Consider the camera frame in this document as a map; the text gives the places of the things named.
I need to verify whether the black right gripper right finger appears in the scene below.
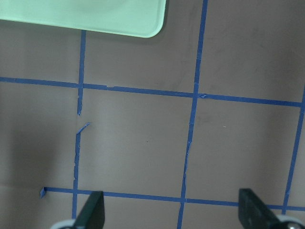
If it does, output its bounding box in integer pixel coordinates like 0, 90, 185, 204
238, 188, 282, 229

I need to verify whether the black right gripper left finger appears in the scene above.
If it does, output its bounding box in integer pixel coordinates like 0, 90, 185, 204
74, 191, 105, 229

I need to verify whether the green plastic tray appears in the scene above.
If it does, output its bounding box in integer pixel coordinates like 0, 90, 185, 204
0, 0, 166, 38

